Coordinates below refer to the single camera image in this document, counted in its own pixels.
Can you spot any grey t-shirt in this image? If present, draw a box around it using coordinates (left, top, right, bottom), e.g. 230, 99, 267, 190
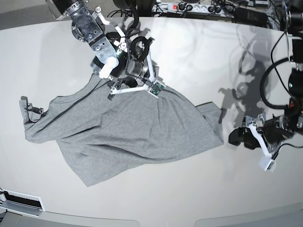
19, 75, 224, 187

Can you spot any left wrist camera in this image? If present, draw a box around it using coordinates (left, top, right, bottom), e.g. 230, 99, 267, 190
259, 155, 277, 172

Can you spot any black wheel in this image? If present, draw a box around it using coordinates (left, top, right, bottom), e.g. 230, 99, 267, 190
113, 0, 156, 11

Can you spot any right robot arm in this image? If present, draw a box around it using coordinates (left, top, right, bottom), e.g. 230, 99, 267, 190
46, 0, 155, 87

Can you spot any white power strip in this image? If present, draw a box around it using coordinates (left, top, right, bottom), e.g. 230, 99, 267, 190
151, 2, 236, 17

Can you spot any white slotted bracket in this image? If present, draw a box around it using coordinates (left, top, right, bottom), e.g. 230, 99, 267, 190
0, 188, 45, 217

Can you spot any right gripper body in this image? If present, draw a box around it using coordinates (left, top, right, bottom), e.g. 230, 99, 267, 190
107, 35, 152, 87

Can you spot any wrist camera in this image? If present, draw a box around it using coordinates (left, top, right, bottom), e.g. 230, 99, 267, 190
147, 81, 166, 98
259, 155, 277, 172

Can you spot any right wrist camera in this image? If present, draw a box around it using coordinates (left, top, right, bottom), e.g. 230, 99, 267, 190
147, 81, 166, 98

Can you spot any black power adapter box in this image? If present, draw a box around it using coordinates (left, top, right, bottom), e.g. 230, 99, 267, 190
234, 7, 267, 27

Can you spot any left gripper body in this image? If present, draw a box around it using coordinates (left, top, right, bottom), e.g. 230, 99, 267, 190
257, 114, 294, 151

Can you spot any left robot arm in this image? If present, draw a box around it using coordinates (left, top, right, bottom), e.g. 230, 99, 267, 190
228, 0, 303, 155

